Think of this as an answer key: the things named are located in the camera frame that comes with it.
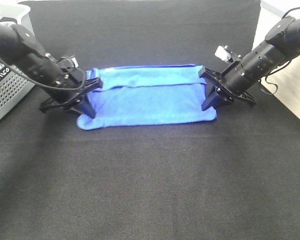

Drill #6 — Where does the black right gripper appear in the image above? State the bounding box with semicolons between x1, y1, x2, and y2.
198;67;257;111

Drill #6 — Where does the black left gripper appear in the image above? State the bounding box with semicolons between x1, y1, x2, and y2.
39;72;103;118

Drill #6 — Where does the blue microfiber towel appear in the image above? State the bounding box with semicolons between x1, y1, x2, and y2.
77;63;217;130

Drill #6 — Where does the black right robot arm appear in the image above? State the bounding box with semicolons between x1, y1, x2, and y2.
198;16;300;111

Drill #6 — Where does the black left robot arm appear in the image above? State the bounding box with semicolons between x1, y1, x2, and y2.
0;22;103;118

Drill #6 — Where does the white storage bin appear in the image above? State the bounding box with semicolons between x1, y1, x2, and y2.
252;0;300;119

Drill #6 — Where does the grey perforated laundry basket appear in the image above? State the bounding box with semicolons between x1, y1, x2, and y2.
0;1;34;120

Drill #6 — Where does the black tablecloth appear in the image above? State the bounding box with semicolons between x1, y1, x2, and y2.
0;0;300;240

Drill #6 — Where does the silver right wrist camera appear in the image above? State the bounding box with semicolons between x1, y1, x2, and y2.
214;45;242;64

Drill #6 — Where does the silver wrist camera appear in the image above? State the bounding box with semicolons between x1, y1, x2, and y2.
57;55;79;69
214;45;242;64

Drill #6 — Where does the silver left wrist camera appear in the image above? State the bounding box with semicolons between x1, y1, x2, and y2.
57;55;79;69

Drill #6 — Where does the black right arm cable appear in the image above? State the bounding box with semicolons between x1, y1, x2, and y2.
257;0;300;96

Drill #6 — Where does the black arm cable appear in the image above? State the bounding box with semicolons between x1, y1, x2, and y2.
257;0;300;96
0;47;87;91

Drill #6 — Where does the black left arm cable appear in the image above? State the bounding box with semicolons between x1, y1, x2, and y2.
0;47;87;91

